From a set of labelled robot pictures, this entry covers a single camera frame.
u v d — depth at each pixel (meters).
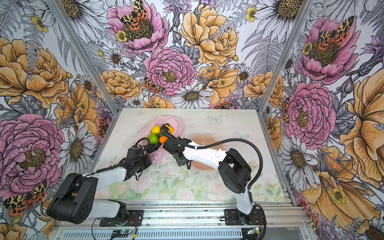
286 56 0.89
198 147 0.56
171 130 1.04
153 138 0.98
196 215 0.76
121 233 0.71
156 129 1.05
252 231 0.72
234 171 0.48
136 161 0.75
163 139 0.97
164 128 1.05
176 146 0.69
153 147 0.98
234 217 0.74
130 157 0.74
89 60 0.92
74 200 0.43
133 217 0.74
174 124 1.03
